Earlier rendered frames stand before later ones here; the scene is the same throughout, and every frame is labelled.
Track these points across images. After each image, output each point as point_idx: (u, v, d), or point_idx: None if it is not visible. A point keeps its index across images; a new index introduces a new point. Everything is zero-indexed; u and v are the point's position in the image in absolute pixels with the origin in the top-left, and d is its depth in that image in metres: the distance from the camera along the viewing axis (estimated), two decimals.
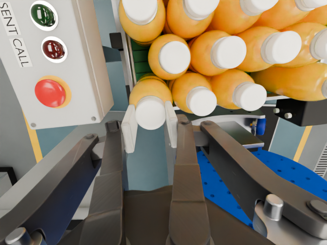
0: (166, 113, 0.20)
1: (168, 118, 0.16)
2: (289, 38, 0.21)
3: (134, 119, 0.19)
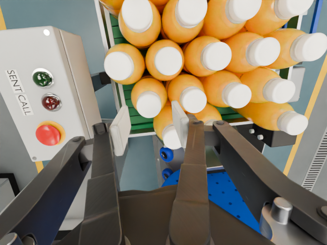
0: (173, 113, 0.20)
1: (178, 118, 0.16)
2: (241, 90, 0.26)
3: (126, 121, 0.19)
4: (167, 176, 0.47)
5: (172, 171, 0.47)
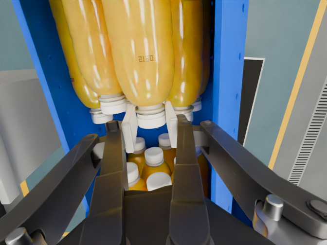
0: (166, 113, 0.20)
1: (168, 118, 0.16)
2: None
3: (134, 119, 0.19)
4: None
5: None
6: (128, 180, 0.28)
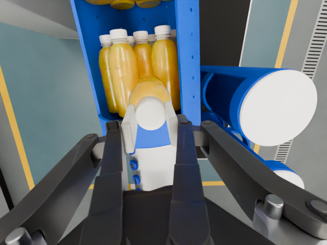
0: (166, 113, 0.20)
1: (168, 118, 0.16)
2: None
3: (134, 119, 0.19)
4: None
5: None
6: None
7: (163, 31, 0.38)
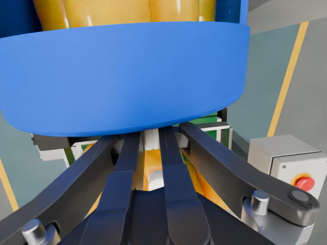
0: None
1: None
2: None
3: None
4: None
5: None
6: None
7: None
